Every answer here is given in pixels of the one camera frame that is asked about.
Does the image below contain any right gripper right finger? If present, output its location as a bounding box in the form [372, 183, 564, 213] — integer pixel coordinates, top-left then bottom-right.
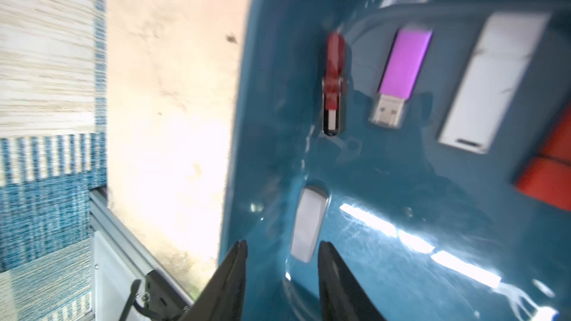
[318, 241, 386, 321]

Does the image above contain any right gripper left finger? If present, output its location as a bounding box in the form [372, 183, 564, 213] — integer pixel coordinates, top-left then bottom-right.
[180, 240, 248, 320]

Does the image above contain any grey usb flash drive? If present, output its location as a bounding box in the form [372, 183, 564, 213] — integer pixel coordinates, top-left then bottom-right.
[290, 185, 330, 263]

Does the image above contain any teal plastic storage box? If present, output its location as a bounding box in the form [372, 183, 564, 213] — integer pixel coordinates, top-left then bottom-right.
[221, 0, 570, 320]

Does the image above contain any red usb flash drive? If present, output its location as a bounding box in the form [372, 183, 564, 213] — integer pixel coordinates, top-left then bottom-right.
[514, 103, 570, 211]

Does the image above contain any dark red swivel usb drive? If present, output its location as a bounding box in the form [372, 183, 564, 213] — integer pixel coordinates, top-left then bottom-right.
[322, 32, 346, 137]

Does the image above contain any purple usb flash drive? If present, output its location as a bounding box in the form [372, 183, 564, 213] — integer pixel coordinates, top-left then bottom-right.
[370, 28, 433, 129]

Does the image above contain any white usb flash drive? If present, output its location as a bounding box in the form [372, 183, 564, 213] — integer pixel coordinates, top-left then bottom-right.
[439, 12, 552, 154]

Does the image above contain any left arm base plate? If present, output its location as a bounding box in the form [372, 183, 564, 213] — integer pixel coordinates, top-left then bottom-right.
[119, 270, 190, 321]

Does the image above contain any aluminium front rail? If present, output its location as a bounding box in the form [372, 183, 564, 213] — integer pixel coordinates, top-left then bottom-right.
[89, 187, 193, 320]

